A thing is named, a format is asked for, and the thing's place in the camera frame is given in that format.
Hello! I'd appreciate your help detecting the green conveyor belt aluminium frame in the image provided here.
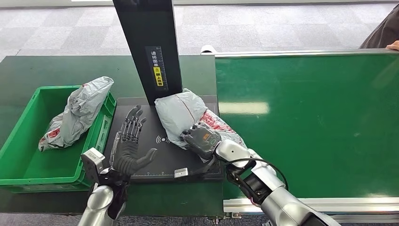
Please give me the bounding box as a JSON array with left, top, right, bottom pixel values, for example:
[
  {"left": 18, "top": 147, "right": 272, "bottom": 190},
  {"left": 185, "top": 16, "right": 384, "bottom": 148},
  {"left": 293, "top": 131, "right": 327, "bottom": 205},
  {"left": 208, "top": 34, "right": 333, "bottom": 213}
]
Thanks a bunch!
[{"left": 201, "top": 45, "right": 399, "bottom": 224}]

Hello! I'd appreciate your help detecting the person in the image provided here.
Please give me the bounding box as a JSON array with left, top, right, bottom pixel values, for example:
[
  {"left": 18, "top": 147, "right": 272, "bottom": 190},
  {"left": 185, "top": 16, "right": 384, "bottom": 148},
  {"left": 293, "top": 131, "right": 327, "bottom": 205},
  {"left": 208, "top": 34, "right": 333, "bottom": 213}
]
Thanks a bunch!
[{"left": 359, "top": 4, "right": 399, "bottom": 51}]

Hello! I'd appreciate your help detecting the green plastic crate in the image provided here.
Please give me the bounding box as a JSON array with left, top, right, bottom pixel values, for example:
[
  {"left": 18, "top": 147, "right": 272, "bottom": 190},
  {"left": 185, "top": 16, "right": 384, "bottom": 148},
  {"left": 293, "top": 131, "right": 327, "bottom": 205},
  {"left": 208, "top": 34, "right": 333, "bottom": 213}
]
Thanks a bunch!
[{"left": 0, "top": 85, "right": 117, "bottom": 193}]

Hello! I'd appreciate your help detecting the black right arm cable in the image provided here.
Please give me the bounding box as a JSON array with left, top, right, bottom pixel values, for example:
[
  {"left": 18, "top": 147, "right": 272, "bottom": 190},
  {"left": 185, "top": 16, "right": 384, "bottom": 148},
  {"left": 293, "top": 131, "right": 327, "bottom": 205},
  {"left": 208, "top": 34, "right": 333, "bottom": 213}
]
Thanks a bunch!
[{"left": 229, "top": 157, "right": 289, "bottom": 192}]

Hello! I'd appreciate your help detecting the grey mailer package red print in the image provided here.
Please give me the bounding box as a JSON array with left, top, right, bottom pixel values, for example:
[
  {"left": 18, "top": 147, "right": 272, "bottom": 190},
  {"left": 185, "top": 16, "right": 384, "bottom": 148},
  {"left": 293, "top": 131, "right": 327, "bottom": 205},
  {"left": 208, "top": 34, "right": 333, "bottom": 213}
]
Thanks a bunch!
[{"left": 154, "top": 88, "right": 247, "bottom": 151}]

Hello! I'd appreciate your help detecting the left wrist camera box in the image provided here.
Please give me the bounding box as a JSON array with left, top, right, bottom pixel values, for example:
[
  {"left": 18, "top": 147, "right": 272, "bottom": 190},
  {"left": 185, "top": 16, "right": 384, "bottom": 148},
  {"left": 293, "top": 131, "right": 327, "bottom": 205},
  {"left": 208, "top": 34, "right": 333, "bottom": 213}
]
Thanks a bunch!
[{"left": 80, "top": 147, "right": 107, "bottom": 185}]

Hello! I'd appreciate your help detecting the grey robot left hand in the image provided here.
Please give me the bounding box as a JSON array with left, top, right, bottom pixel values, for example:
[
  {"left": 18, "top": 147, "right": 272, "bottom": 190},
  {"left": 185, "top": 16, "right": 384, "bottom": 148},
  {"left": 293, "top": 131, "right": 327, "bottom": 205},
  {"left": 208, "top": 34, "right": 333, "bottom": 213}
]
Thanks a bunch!
[{"left": 110, "top": 105, "right": 159, "bottom": 179}]

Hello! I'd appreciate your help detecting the yellow black label sticker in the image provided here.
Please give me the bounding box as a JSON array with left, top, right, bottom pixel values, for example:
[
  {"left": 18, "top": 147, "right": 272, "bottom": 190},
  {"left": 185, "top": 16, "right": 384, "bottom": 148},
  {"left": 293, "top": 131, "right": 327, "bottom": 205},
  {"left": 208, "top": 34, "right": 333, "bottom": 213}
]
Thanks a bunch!
[{"left": 145, "top": 46, "right": 169, "bottom": 92}]

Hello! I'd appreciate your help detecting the black inbound scanner machine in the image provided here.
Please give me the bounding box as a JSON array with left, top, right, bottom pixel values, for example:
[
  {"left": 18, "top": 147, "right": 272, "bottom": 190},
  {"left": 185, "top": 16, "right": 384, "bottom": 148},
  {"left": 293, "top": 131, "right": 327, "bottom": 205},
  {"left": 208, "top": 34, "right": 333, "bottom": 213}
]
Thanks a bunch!
[{"left": 103, "top": 0, "right": 226, "bottom": 184}]

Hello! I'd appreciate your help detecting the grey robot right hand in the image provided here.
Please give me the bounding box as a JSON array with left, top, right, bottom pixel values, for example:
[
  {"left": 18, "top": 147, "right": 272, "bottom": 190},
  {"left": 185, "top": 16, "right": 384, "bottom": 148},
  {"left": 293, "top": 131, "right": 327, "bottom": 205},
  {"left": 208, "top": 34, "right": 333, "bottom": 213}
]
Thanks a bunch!
[{"left": 180, "top": 122, "right": 223, "bottom": 160}]

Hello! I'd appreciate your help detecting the crumpled grey mailer package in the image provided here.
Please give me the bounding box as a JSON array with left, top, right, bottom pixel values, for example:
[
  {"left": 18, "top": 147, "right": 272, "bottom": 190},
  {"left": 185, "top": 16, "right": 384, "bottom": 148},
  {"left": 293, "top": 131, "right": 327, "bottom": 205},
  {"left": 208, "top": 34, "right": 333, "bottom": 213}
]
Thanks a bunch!
[{"left": 38, "top": 76, "right": 115, "bottom": 153}]

